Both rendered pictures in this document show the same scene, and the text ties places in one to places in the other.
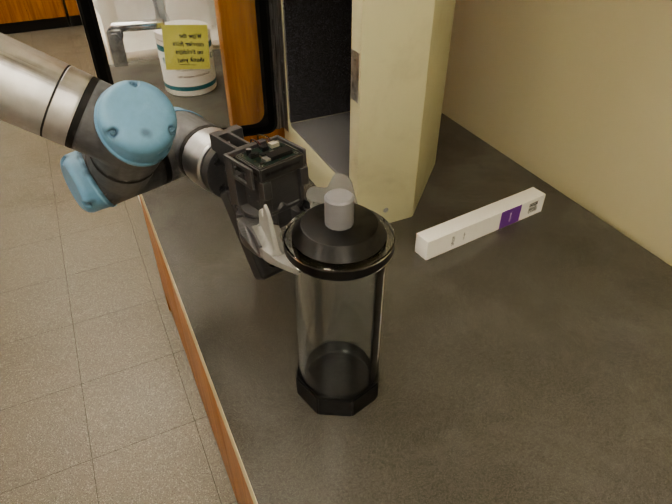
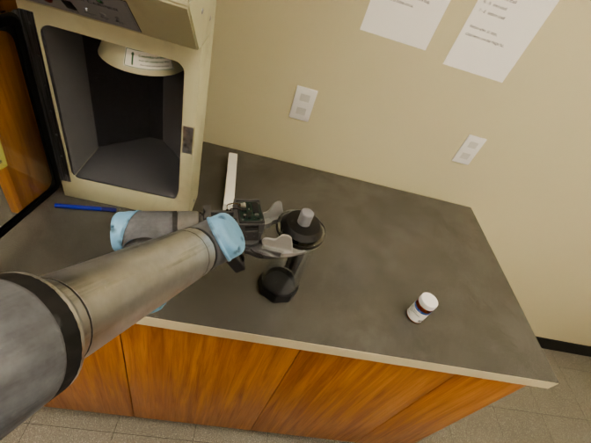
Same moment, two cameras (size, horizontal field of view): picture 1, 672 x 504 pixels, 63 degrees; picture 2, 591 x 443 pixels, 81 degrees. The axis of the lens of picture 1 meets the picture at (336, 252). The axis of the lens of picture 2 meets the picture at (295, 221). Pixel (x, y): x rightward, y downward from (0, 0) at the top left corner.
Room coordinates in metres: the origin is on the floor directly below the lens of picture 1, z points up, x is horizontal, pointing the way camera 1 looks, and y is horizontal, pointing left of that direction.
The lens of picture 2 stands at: (0.32, 0.52, 1.66)
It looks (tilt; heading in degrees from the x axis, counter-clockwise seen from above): 42 degrees down; 283
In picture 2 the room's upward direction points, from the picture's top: 21 degrees clockwise
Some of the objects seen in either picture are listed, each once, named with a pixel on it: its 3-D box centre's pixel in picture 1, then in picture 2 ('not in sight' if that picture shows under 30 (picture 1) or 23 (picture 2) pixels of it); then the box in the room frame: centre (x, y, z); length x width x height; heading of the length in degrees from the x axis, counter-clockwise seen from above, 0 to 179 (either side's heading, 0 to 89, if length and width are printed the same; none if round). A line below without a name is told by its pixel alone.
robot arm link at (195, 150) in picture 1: (221, 161); (190, 228); (0.60, 0.14, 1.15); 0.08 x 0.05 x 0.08; 131
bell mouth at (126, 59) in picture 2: not in sight; (143, 44); (0.91, -0.06, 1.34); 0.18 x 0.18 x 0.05
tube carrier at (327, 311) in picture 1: (338, 313); (288, 257); (0.43, 0.00, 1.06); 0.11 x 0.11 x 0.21
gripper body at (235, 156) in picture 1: (255, 179); (232, 227); (0.54, 0.09, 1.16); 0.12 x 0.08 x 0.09; 41
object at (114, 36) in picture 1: (117, 48); not in sight; (0.93, 0.36, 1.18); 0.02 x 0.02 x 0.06; 16
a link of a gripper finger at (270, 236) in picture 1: (273, 232); (285, 243); (0.43, 0.06, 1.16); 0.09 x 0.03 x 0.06; 17
